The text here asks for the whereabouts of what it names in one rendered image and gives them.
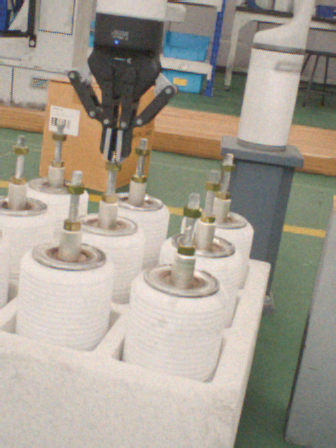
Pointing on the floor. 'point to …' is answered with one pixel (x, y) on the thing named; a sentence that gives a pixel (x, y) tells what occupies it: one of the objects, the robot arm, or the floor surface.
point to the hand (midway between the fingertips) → (116, 144)
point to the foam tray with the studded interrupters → (123, 386)
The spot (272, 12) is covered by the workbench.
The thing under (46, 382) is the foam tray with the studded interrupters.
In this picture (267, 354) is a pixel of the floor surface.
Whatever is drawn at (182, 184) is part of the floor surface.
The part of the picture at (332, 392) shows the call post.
